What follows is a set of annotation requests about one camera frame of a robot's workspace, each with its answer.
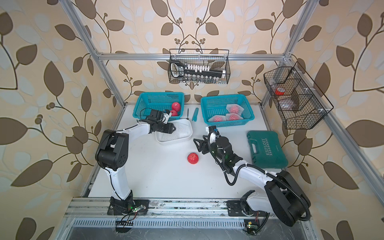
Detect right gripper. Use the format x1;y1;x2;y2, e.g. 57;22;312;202
194;134;225;163

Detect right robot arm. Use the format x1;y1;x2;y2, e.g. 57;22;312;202
193;133;311;227

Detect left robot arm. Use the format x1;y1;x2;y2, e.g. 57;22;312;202
95;110;176;214

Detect left teal plastic basket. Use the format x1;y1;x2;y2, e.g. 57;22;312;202
133;92;185;121

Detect teal plastic basket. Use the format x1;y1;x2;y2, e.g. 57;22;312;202
201;95;255;128
133;92;185;121

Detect white plastic tray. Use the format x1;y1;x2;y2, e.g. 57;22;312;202
156;119;193;146

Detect teal knife sheath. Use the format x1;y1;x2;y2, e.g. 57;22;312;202
192;108;199;122

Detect right teal plastic basket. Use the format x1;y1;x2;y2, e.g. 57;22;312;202
201;95;255;128

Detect black white tool set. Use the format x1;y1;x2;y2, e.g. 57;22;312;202
170;61;227;79

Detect green tool case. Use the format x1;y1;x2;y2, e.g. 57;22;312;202
247;131;288;169

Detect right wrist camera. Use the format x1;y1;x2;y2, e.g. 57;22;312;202
206;126;220;144

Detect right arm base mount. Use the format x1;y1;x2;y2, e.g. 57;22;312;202
226;190;268;218

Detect back black wire basket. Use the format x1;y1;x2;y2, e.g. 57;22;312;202
168;48;231;85

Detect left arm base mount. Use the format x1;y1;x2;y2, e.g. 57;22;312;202
107;197;150;216

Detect side black wire basket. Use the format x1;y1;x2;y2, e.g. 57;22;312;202
264;62;334;130

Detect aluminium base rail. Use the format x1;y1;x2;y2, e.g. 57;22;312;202
64;197;313;229

